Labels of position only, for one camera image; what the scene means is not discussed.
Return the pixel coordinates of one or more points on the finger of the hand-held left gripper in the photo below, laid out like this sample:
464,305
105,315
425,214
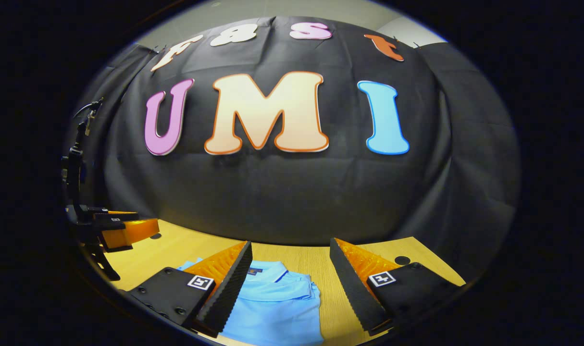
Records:
126,233
109,215

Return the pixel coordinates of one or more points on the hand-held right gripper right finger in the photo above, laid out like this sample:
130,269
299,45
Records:
352,288

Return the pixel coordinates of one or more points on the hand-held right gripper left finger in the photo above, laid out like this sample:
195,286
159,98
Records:
229,293

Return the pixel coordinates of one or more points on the light blue T-shirt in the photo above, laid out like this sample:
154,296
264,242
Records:
277,307

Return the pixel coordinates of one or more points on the small black cloth clip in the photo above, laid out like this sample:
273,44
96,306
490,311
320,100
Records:
156,48

